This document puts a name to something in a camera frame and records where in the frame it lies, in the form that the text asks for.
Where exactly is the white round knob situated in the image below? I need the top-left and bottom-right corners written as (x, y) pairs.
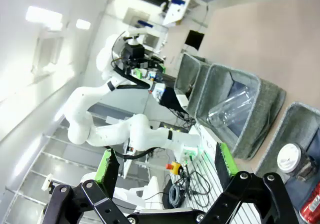
top-left (41, 173), bottom-right (55, 193)

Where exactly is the coiled grey cable bundle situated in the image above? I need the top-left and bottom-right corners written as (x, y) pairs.
top-left (168, 183), bottom-right (187, 208)

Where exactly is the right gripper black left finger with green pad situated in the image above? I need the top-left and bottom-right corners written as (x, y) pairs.
top-left (42, 147), bottom-right (131, 224)

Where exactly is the grey felt basket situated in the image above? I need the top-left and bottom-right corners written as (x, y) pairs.
top-left (254, 101), bottom-right (320, 224)
top-left (194, 63), bottom-right (287, 160)
top-left (174, 53), bottom-right (213, 115)

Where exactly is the black can white end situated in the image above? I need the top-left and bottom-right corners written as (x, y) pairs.
top-left (277, 142), bottom-right (318, 182)

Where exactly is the small ceiling light panel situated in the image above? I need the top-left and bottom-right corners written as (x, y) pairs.
top-left (75, 18), bottom-right (91, 30)

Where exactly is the large ceiling light panel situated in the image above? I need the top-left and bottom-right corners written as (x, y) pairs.
top-left (25, 5), bottom-right (63, 29)

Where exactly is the loose black cable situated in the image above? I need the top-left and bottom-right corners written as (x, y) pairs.
top-left (179, 158), bottom-right (211, 206)

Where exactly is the crushed red can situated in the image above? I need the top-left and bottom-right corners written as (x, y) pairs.
top-left (299, 181), bottom-right (320, 219)

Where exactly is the black equipment box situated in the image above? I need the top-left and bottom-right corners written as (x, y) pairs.
top-left (159, 85), bottom-right (189, 113)

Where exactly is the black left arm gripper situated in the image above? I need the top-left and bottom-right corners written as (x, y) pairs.
top-left (122, 43), bottom-right (167, 79)

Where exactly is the white blue box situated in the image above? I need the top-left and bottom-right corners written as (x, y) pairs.
top-left (161, 0), bottom-right (194, 26)

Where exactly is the clear plastic bottle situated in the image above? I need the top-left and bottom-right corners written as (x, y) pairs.
top-left (207, 87), bottom-right (253, 135)

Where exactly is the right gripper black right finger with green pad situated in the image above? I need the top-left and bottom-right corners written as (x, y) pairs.
top-left (202, 141), bottom-right (301, 224)

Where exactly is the yellow red emergency stop button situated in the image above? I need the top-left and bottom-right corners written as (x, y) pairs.
top-left (165, 161), bottom-right (182, 176)

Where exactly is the black square panel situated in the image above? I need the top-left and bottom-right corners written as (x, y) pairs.
top-left (184, 29), bottom-right (205, 51)

